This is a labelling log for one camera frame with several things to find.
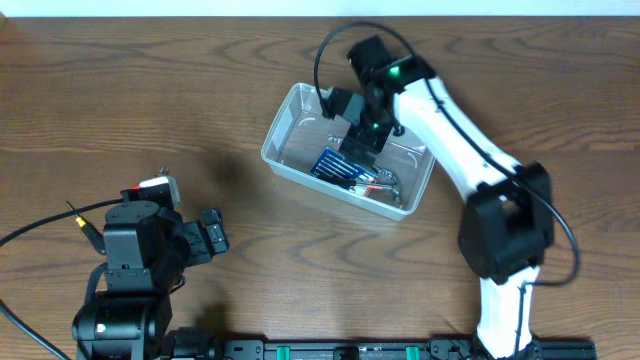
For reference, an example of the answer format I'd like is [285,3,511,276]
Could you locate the blue precision screwdriver set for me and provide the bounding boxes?
[310,147,377,182]

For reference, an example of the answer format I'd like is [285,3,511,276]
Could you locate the small claw hammer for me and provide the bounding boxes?
[319,172,404,205]

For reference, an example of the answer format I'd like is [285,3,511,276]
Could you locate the clear plastic container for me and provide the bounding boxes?
[261,83,435,221]

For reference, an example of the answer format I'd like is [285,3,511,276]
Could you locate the red handled cutting pliers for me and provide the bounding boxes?
[131,167,170,190]

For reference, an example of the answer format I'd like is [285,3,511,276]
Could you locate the silver combination wrench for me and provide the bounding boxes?
[328,134,399,184]

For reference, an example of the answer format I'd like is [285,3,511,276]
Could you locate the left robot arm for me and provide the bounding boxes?
[72,200,229,359]

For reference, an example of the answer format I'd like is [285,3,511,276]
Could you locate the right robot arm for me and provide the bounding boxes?
[325,36,554,359]

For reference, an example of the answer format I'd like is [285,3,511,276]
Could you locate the black yellow screwdriver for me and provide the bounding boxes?
[75,214,106,255]

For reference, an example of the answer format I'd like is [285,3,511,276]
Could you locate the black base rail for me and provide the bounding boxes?
[164,324,599,360]

